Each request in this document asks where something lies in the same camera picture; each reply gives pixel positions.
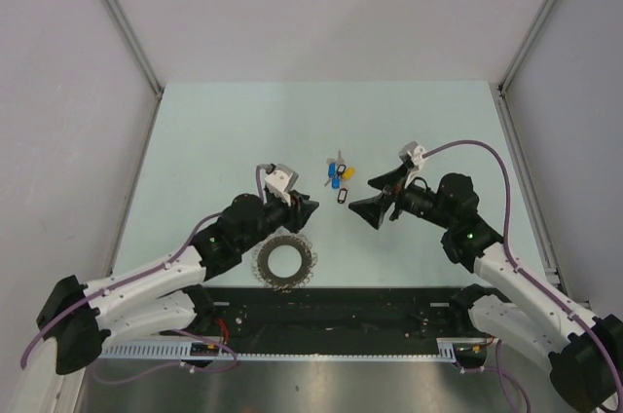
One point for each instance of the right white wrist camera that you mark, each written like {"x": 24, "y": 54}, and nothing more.
{"x": 412, "y": 157}

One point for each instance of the right aluminium frame post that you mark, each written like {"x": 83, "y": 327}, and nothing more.
{"x": 538, "y": 23}

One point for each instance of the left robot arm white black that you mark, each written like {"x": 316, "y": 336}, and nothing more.
{"x": 85, "y": 318}

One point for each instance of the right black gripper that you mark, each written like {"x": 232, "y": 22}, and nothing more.
{"x": 373, "y": 208}

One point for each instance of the aluminium frame post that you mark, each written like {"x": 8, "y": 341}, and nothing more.
{"x": 120, "y": 20}
{"x": 538, "y": 23}

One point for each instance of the yellow key tag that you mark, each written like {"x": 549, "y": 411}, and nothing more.
{"x": 348, "y": 173}

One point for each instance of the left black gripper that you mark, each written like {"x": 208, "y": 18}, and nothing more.
{"x": 293, "y": 223}

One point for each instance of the metal disc with keyrings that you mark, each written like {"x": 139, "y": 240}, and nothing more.
{"x": 284, "y": 262}

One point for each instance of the silver key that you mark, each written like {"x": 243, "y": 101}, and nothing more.
{"x": 339, "y": 160}

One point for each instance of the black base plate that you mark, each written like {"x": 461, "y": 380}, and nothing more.
{"x": 368, "y": 322}

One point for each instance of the left aluminium frame post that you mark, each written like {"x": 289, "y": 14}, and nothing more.
{"x": 120, "y": 20}

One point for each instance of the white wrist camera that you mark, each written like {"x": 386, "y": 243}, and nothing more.
{"x": 412, "y": 157}
{"x": 276, "y": 180}

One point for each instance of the white slotted cable duct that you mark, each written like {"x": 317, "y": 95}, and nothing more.
{"x": 187, "y": 350}

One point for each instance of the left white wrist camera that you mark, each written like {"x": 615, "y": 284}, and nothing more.
{"x": 276, "y": 180}

